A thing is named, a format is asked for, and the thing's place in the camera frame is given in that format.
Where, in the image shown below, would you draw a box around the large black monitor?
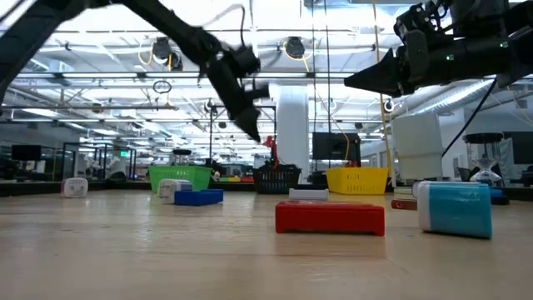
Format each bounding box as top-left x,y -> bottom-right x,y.
502,131 -> 533,166

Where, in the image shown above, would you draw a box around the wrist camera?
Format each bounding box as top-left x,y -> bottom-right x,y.
245,81 -> 271,101
393,2 -> 453,33

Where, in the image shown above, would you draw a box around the pink white charger plug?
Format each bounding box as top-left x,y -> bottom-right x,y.
61,177 -> 89,199

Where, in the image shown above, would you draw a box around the small black monitor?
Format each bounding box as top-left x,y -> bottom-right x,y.
11,144 -> 42,162

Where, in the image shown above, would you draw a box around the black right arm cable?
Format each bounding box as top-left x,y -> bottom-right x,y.
441,77 -> 500,158

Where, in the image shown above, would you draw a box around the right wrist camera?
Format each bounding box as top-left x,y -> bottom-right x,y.
393,2 -> 453,33

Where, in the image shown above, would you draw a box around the white digital display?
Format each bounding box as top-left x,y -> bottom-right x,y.
288,187 -> 330,203

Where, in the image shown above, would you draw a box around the black glass frame enclosure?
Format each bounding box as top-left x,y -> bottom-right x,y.
61,142 -> 137,181

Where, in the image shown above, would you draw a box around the black aluminium table frame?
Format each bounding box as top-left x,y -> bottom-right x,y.
0,178 -> 533,203

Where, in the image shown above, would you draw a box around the light blue charger plug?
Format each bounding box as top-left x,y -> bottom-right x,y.
416,180 -> 494,240

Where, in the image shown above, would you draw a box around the white column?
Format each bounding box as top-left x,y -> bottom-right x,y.
276,85 -> 311,184

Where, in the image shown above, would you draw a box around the black frame rig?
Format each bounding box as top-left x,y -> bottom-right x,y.
207,103 -> 278,168

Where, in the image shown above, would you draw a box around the red digital display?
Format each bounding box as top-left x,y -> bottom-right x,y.
274,201 -> 386,238

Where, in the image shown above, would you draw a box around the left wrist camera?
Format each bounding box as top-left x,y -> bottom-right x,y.
245,81 -> 271,101

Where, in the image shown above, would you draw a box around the white cylindrical container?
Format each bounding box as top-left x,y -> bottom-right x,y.
157,178 -> 193,205

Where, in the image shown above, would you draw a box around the dark red flat object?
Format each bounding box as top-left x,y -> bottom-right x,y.
390,198 -> 419,211

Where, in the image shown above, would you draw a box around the green plastic basket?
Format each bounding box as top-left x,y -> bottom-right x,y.
147,165 -> 213,194

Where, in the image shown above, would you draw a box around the yellow plastic basket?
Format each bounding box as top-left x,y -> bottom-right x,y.
326,167 -> 391,196

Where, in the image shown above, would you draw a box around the black cable reel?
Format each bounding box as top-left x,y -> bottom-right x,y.
150,36 -> 184,72
284,36 -> 307,60

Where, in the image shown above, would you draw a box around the blue sand hourglass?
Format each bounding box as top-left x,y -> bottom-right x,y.
462,132 -> 511,206

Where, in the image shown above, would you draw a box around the dark blue digital display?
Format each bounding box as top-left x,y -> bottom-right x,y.
173,188 -> 225,207

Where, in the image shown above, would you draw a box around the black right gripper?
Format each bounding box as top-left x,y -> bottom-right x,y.
344,31 -> 459,98

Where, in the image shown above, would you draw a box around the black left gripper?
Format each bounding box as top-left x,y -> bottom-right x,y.
207,53 -> 263,143

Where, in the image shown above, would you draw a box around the black plastic basket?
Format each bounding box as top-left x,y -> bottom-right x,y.
252,165 -> 302,195

